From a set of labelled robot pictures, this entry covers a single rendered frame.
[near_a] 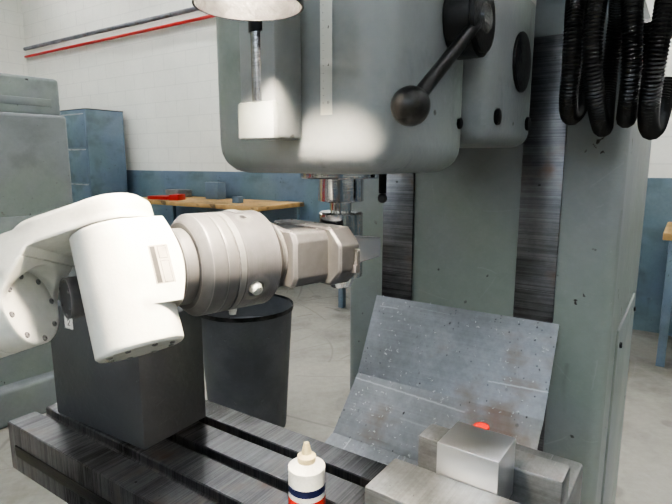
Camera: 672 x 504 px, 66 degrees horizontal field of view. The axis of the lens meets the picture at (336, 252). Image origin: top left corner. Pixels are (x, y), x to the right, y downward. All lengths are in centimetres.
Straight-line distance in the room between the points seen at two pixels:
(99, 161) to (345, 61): 739
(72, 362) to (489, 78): 72
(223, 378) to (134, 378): 176
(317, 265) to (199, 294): 12
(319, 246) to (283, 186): 556
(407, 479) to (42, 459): 59
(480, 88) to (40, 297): 47
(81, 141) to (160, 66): 144
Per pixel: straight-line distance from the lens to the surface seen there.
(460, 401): 89
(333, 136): 45
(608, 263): 85
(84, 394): 92
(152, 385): 81
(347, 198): 53
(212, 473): 77
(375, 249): 55
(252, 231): 45
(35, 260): 46
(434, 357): 91
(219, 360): 252
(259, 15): 41
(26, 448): 98
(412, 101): 40
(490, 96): 61
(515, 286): 88
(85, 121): 774
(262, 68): 45
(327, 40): 46
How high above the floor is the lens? 132
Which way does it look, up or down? 10 degrees down
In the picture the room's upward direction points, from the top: straight up
